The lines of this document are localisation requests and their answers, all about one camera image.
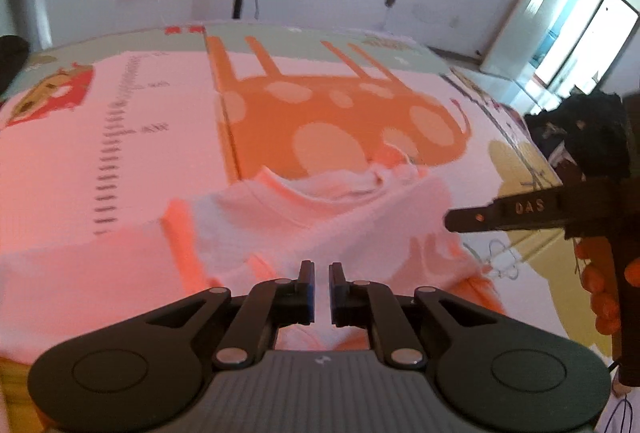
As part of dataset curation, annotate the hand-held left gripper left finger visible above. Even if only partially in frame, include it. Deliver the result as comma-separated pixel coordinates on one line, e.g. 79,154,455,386
146,260,317,369

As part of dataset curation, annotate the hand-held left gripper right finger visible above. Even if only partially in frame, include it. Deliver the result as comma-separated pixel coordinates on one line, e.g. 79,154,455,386
328,263,500,369

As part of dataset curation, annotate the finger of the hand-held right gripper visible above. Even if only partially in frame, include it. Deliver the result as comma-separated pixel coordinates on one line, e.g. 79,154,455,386
445,190,568,234

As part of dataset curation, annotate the dark clothes heap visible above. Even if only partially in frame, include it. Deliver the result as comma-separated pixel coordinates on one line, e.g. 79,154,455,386
524,92,626,181

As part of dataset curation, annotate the person's right hand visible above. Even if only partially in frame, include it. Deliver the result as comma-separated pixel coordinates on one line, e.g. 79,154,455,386
574,237,640,336

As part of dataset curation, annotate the printed cartoon play mat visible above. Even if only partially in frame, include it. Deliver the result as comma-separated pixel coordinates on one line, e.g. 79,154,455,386
0,23,616,433

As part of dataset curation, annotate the black clothing pile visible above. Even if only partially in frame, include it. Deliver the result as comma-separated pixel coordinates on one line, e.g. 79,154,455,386
0,35,30,101

